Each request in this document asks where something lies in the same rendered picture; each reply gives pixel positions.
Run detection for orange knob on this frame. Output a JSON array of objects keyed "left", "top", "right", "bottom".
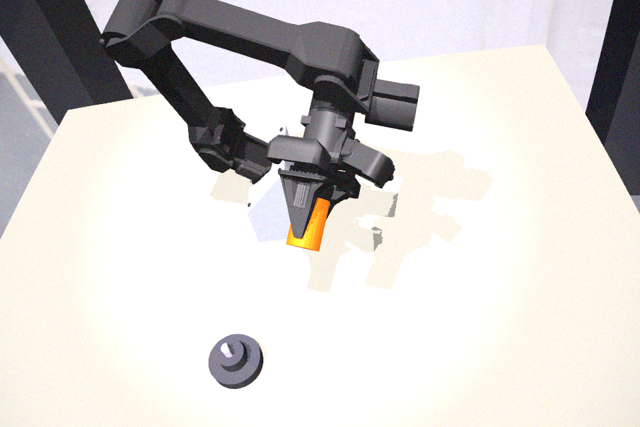
[{"left": 286, "top": 198, "right": 330, "bottom": 252}]

